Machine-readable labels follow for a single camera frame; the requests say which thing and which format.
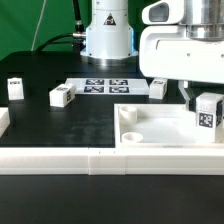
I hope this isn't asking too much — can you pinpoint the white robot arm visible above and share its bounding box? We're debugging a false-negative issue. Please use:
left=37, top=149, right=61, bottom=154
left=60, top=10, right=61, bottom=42
left=81, top=0, right=224, bottom=84

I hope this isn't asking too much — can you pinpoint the black cable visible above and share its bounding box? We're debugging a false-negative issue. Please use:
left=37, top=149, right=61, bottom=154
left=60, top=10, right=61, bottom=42
left=34, top=0, right=88, bottom=53

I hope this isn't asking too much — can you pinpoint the white thin cable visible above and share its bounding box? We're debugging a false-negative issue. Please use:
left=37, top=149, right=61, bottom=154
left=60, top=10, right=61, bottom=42
left=30, top=0, right=48, bottom=52

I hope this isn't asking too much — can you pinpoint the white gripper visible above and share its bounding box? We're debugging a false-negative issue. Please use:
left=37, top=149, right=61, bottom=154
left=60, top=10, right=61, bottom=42
left=139, top=0, right=224, bottom=111

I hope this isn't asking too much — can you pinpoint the white square tabletop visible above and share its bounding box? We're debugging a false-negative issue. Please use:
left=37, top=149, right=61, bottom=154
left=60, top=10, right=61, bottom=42
left=114, top=104, right=224, bottom=149

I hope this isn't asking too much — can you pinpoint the white tag sheet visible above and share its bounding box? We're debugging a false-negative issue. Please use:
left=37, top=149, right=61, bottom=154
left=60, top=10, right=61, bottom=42
left=66, top=78, right=149, bottom=96

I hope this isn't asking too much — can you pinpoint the white L-shaped obstacle wall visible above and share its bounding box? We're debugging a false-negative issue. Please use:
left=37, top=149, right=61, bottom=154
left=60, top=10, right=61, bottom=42
left=0, top=107, right=224, bottom=176

